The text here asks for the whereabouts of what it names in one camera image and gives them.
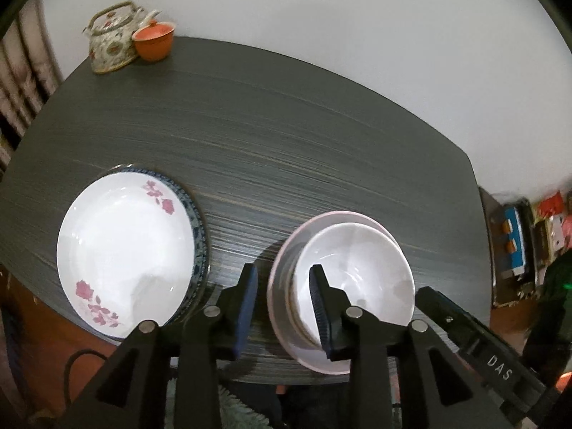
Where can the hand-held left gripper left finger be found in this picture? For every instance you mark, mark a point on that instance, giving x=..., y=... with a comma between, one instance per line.
x=248, y=308

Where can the beige patterned curtain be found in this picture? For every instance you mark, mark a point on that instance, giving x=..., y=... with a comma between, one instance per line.
x=22, y=89

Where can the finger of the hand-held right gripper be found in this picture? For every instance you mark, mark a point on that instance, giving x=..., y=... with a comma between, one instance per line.
x=447, y=317

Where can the red packet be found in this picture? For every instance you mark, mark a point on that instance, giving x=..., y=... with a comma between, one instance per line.
x=552, y=205

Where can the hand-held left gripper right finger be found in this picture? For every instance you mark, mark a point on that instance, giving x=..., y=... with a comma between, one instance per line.
x=318, y=308

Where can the large blue floral plate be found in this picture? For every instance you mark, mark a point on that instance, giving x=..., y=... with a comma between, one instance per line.
x=199, y=232

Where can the pink bowl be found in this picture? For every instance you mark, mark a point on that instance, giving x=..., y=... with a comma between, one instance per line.
x=279, y=317

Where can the pink packet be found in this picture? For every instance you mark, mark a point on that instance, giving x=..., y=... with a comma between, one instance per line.
x=561, y=232

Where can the orange lidded cup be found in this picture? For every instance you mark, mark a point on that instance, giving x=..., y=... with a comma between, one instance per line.
x=154, y=44

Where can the green fuzzy cloth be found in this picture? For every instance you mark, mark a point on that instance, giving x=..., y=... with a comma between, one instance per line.
x=241, y=415

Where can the white plate with pink flowers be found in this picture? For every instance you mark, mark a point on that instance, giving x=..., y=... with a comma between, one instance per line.
x=120, y=250

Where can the plain white ribbed bowl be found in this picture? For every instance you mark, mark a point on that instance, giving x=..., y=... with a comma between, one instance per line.
x=366, y=263

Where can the floral ceramic teapot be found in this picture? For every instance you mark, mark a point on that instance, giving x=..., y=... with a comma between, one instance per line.
x=109, y=49

